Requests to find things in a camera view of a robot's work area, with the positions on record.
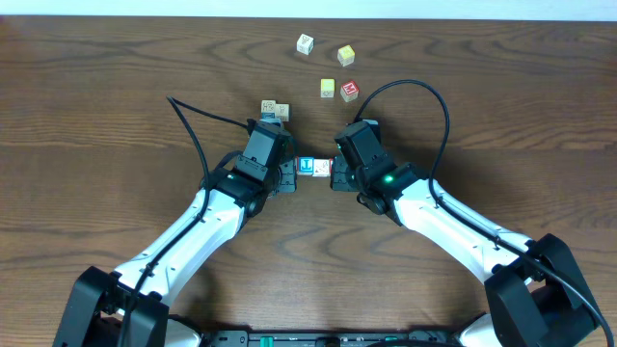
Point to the white block red dots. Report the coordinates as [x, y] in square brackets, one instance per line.
[321, 168]

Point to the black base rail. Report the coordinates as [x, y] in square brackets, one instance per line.
[332, 338]

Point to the blue J block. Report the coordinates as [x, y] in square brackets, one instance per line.
[305, 165]

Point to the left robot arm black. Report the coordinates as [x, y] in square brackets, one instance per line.
[130, 306]

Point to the yellow block top right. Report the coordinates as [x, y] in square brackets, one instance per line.
[346, 55]

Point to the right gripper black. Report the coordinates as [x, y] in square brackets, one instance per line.
[336, 179]

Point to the yellow-green block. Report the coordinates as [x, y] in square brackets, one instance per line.
[327, 88]

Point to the white block top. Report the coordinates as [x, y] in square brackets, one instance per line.
[305, 44]

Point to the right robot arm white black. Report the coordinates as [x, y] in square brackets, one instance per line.
[536, 293]

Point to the red M block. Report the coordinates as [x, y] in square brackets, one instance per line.
[349, 91]

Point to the white block black text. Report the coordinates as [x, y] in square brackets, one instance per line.
[282, 112]

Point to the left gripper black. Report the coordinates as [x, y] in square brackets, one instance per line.
[287, 174]

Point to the white block blue picture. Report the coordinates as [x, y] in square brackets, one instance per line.
[268, 109]

